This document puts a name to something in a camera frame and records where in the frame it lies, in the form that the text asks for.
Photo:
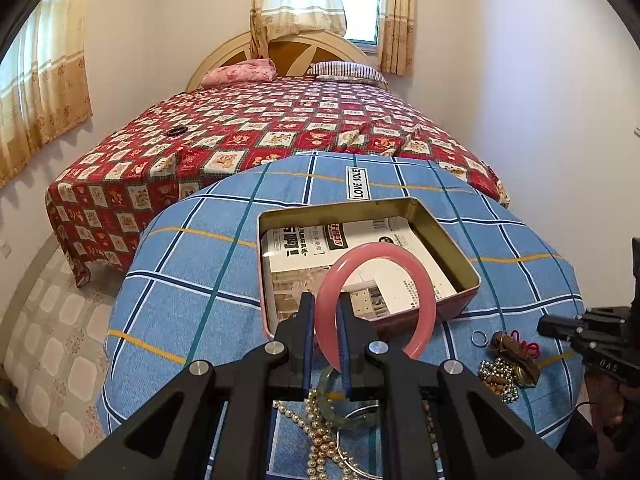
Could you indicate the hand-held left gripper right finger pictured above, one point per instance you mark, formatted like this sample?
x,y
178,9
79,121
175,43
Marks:
x,y
345,355

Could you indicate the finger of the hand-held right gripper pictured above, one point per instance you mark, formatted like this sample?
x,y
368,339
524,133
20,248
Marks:
x,y
557,329

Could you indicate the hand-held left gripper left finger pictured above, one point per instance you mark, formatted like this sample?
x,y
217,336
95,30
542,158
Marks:
x,y
306,345

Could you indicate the green jade bangle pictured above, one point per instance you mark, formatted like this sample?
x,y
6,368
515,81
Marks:
x,y
325,401

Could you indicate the thin silver bangle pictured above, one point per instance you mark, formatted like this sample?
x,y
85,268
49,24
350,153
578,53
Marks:
x,y
341,455

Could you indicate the pink bangle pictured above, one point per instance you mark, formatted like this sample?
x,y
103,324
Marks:
x,y
372,248

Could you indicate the pink tin box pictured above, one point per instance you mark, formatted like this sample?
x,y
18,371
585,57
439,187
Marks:
x,y
320,212

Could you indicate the person's right hand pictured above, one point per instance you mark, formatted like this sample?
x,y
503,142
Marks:
x,y
612,410

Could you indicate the white printed leaflet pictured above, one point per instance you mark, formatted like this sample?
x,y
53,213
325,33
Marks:
x,y
300,260

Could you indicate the person's dark clothing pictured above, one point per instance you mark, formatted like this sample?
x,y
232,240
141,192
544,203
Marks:
x,y
600,460

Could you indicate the blue plaid cloth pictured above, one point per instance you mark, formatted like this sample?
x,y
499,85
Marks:
x,y
200,260

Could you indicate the red patterned bed quilt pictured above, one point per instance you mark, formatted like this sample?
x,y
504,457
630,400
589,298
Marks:
x,y
250,130

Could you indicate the small black object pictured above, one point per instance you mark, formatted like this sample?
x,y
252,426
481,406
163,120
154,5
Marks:
x,y
176,131

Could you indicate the striped pillow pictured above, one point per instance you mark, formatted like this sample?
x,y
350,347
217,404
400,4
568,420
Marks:
x,y
345,70

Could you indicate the pink pillow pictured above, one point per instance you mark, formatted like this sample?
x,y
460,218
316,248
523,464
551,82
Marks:
x,y
240,72

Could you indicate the cream wooden headboard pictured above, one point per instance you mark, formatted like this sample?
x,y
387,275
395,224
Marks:
x,y
295,52

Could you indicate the long beige floral curtain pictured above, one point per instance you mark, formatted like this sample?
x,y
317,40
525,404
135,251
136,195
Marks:
x,y
397,15

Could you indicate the window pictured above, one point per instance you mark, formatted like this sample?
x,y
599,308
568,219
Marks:
x,y
360,5

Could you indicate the wide beige floral curtain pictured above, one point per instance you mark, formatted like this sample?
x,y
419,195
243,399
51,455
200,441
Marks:
x,y
40,90

